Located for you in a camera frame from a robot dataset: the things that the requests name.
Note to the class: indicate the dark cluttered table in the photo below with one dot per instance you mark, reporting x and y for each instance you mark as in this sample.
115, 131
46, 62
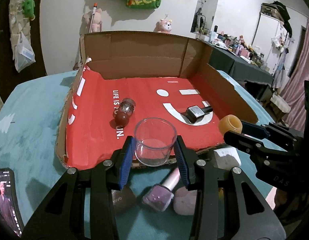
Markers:
236, 67

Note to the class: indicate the pink bear plush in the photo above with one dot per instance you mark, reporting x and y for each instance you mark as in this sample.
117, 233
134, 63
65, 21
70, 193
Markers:
163, 26

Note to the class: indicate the brown earbud case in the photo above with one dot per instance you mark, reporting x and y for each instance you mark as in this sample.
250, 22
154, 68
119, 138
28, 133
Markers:
123, 199

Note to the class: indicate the cardboard box with red liner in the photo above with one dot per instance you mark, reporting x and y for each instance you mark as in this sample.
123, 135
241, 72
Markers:
85, 138

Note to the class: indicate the green plush on door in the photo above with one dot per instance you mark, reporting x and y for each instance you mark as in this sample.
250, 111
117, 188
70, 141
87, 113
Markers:
28, 9

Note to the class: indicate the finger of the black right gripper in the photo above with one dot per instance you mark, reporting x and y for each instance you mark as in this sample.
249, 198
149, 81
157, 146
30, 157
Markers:
273, 132
260, 155

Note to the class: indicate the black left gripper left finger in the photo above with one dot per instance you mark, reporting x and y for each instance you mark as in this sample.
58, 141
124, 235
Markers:
111, 174

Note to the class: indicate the pink plush toy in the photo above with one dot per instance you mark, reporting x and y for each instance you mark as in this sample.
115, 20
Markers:
93, 20

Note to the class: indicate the orange capped white stick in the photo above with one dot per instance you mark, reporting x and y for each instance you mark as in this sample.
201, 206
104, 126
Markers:
92, 16

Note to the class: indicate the teal fuzzy table cover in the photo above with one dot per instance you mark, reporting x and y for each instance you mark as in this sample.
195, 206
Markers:
29, 122

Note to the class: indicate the pink white earbud case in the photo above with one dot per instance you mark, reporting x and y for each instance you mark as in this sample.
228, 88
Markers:
184, 202

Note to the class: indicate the black smartphone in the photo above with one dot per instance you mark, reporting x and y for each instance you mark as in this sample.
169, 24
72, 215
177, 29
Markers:
8, 202

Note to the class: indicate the amber round jar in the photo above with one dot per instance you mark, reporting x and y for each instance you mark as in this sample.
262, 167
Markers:
230, 123

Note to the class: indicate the black square perfume bottle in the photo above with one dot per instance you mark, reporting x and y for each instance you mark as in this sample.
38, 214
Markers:
195, 113

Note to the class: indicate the pink curtain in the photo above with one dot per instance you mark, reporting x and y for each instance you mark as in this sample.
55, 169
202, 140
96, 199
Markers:
294, 92

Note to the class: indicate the dark red ball bottle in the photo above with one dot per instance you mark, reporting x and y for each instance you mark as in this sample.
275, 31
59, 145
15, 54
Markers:
123, 113

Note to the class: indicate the purple nail polish bottle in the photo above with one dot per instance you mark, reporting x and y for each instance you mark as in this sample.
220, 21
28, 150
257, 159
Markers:
160, 195

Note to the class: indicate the clear glass cup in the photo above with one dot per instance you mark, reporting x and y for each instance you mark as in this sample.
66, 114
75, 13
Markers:
154, 138

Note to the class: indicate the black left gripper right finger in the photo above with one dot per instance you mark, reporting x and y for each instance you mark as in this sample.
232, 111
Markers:
197, 174

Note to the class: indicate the white plastic bag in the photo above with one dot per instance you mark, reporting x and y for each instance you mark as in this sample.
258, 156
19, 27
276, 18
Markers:
24, 54

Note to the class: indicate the white power adapter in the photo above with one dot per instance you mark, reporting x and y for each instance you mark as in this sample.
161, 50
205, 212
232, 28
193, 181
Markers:
227, 158

